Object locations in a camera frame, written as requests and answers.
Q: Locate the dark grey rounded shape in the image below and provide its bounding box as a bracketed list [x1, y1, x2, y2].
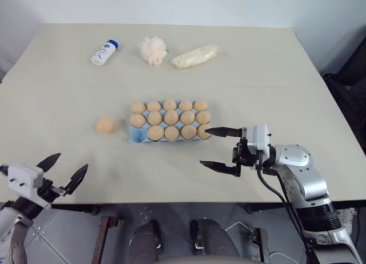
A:
[189, 218, 240, 264]
[128, 219, 164, 264]

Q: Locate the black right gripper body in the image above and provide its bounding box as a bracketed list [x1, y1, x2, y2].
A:
[232, 127, 265, 171]

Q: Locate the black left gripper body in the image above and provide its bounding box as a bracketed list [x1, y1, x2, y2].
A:
[36, 172, 69, 203]

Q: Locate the white crumpled wad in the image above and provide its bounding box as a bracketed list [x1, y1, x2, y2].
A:
[332, 207, 359, 234]

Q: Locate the white peach mesh bath pouf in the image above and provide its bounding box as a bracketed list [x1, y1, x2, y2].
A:
[137, 36, 168, 67]

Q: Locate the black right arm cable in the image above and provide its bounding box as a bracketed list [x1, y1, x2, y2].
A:
[255, 151, 317, 264]

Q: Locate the rusty metal post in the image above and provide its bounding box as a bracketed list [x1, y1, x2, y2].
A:
[248, 227, 271, 264]
[92, 215, 120, 264]

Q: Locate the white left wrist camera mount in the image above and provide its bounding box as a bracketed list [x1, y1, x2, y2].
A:
[7, 164, 53, 210]

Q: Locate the pale yellow plastic-wrapped roll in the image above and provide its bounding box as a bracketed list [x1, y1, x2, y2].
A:
[171, 42, 222, 69]

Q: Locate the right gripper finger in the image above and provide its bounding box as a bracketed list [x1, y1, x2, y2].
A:
[199, 159, 241, 178]
[205, 126, 244, 138]

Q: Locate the white floor cable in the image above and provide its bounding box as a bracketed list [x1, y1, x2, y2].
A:
[269, 250, 305, 264]
[224, 220, 253, 235]

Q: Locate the black table frame bar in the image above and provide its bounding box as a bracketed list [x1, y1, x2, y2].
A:
[50, 200, 366, 217]

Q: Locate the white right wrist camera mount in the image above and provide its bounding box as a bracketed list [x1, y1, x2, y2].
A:
[245, 123, 271, 159]

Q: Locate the white bottle with blue cap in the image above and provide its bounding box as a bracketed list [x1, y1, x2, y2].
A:
[90, 39, 121, 66]

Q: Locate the blue egg carton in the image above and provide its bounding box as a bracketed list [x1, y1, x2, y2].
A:
[128, 99, 213, 145]

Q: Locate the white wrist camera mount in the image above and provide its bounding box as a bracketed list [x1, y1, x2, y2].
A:
[7, 164, 53, 210]
[245, 123, 271, 159]

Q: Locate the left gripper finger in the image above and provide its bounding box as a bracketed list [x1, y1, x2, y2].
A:
[59, 163, 89, 196]
[36, 153, 62, 173]

